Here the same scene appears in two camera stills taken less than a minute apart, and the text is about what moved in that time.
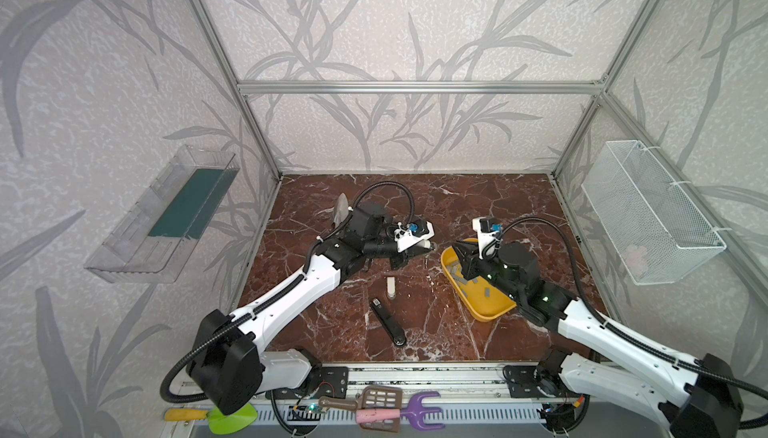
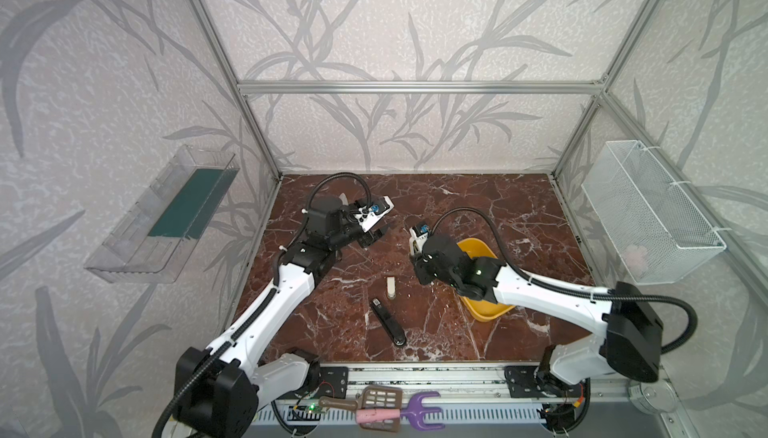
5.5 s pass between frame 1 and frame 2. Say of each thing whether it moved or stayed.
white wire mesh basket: stayed
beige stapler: stayed
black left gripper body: moved
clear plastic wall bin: stayed
